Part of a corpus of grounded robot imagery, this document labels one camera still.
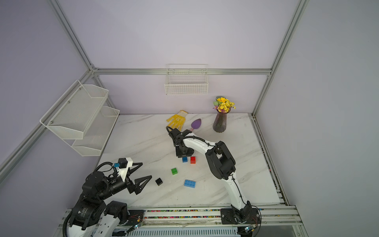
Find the yellow work glove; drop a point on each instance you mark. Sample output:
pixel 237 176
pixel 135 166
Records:
pixel 178 120

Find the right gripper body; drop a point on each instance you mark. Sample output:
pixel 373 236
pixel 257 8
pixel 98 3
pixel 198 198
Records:
pixel 184 151

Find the light blue lego brick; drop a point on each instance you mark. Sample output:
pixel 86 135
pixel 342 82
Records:
pixel 189 183

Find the dark glass vase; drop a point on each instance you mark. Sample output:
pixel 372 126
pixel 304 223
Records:
pixel 220 123

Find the black lego brick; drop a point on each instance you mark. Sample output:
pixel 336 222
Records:
pixel 159 181

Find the purple pink trowel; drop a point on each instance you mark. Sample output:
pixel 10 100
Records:
pixel 195 124

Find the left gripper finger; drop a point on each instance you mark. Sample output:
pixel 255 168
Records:
pixel 133 168
pixel 140 183

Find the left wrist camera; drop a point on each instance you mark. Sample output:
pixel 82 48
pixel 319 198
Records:
pixel 123 166

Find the white two-tier mesh shelf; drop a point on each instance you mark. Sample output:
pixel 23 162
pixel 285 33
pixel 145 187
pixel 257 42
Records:
pixel 82 119

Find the yellow flower bouquet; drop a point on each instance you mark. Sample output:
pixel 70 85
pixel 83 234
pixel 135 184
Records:
pixel 223 105

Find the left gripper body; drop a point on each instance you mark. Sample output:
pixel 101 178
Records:
pixel 117 185

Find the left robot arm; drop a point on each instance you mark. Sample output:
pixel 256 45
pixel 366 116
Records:
pixel 92 216

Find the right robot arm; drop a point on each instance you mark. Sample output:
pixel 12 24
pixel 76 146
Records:
pixel 222 166

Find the white wire wall basket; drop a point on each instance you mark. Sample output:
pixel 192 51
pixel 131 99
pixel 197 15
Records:
pixel 186 79

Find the aluminium front rail frame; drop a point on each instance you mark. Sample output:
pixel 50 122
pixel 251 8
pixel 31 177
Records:
pixel 206 222

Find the green lego brick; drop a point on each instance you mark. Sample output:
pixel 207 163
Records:
pixel 174 171

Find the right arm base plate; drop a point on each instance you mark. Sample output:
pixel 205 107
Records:
pixel 232 216

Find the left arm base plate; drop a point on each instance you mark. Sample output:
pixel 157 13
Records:
pixel 135 216

